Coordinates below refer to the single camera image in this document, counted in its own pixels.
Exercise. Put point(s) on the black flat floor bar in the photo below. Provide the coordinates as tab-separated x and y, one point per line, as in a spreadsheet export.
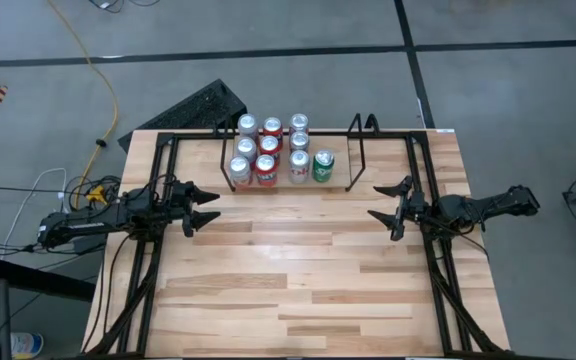
43	281

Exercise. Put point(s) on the silver red-logo soda can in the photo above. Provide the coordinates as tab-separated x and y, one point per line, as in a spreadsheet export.
246	146
239	166
298	141
298	164
247	122
298	122

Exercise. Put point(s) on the red soda can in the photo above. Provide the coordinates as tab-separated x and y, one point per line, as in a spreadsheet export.
272	125
269	144

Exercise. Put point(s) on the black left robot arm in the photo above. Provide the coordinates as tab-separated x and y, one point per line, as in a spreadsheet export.
98	220

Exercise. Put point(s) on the green Sprite can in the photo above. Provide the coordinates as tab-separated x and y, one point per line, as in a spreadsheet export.
323	164

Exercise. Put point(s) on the white blue yellow packet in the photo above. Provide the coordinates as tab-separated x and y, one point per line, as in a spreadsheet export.
27	345

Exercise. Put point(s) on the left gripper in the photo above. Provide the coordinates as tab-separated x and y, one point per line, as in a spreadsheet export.
178	207

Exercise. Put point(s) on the black aluminium table frame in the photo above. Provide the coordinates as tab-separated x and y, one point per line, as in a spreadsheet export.
442	300

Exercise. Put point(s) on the black perforated metal case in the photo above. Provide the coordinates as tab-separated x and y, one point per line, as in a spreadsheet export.
193	110

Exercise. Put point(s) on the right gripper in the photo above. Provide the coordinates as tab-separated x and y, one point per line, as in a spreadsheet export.
418	210

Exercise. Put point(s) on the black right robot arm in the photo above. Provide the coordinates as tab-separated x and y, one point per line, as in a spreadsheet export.
488	205

